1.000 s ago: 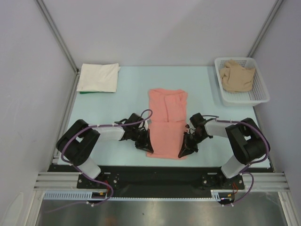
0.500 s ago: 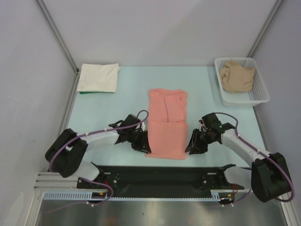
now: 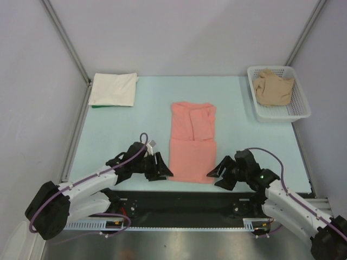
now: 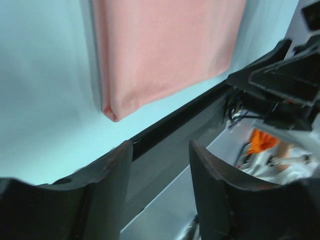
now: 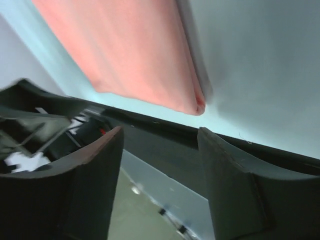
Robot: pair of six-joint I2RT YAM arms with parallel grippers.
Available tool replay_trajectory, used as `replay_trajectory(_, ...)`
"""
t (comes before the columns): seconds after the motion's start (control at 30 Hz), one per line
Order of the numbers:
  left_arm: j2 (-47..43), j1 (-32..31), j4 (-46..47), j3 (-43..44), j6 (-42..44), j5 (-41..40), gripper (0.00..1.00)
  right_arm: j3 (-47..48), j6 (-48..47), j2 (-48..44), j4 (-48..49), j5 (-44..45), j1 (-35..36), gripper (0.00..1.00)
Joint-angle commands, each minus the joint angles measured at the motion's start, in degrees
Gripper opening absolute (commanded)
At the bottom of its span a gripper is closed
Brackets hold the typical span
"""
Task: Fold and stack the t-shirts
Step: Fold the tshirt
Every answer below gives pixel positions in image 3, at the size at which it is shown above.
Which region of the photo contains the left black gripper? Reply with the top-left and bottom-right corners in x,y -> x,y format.
132,152 -> 173,181

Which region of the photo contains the pink polo shirt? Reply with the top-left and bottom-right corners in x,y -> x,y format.
169,102 -> 217,184

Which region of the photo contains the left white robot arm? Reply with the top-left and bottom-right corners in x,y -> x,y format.
24,142 -> 173,241

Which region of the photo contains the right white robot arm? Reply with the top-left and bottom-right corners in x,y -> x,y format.
207,148 -> 346,259

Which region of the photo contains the folded green t shirt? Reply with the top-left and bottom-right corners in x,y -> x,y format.
90,105 -> 132,109

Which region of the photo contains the beige t shirt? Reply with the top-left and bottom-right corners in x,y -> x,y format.
252,69 -> 295,107

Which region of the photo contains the folded white t shirt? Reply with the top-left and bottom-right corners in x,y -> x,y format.
88,73 -> 139,107

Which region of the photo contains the white plastic basket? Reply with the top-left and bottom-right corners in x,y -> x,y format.
247,66 -> 311,122

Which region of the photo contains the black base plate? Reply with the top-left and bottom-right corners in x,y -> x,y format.
106,191 -> 270,222

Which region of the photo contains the white slotted cable duct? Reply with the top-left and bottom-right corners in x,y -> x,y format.
64,217 -> 271,231

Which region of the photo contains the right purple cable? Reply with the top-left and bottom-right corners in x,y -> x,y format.
243,147 -> 347,239

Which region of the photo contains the purple cable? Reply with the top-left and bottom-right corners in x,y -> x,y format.
29,132 -> 150,246
243,147 -> 347,239

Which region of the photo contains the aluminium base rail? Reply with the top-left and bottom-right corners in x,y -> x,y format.
306,198 -> 333,216

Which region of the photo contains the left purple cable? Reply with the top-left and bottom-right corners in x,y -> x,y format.
29,132 -> 150,246

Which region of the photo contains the right aluminium frame post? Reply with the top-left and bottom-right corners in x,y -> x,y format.
284,0 -> 329,66

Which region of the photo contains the aluminium frame post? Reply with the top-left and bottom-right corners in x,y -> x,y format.
40,0 -> 92,86
284,0 -> 329,66

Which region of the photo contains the left aluminium frame post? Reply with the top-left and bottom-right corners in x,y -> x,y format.
40,0 -> 92,86

